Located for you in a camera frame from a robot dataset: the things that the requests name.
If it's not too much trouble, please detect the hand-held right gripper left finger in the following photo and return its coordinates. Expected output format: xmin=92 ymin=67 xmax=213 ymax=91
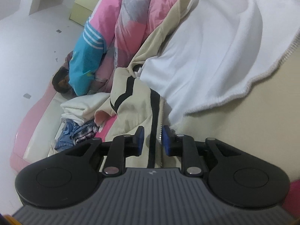
xmin=65 ymin=125 xmax=144 ymax=176

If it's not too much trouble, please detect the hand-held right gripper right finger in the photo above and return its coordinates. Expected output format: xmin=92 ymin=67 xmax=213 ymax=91
xmin=163 ymin=125 xmax=235 ymax=177

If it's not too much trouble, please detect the beige jacket with black trim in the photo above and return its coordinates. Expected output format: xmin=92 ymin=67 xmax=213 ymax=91
xmin=94 ymin=0 xmax=300 ymax=184

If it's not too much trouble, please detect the white folded cloth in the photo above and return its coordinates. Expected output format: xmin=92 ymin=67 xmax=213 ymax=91
xmin=60 ymin=92 xmax=113 ymax=125

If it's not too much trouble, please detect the blue denim cloth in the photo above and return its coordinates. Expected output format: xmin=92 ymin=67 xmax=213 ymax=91
xmin=55 ymin=119 xmax=78 ymax=152

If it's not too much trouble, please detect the blue pillow with white stripes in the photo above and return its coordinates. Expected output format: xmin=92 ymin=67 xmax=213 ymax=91
xmin=68 ymin=16 xmax=109 ymax=97

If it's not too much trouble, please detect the dark brown plush toy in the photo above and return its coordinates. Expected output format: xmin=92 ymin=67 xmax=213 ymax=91
xmin=52 ymin=51 xmax=78 ymax=97

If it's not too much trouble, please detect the cream pink bed headboard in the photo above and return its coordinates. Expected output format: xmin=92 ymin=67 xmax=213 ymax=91
xmin=9 ymin=84 xmax=71 ymax=170

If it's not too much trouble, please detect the pink grey floral duvet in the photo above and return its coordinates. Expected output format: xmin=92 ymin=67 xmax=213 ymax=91
xmin=95 ymin=0 xmax=196 ymax=85

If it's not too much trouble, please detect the yellow-green cabinet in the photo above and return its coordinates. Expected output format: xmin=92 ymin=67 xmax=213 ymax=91
xmin=69 ymin=0 xmax=104 ymax=27

